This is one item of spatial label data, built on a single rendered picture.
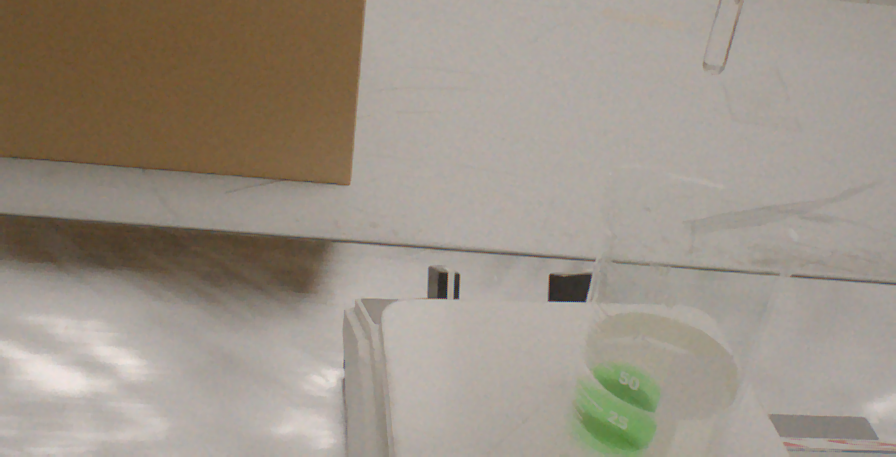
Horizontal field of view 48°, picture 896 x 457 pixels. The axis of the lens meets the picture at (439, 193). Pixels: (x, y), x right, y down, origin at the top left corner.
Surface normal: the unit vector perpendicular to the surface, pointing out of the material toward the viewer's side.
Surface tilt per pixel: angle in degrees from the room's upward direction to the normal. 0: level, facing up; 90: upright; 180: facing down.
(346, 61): 90
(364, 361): 0
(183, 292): 0
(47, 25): 90
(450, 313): 0
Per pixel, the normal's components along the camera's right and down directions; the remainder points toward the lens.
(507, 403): 0.11, -0.85
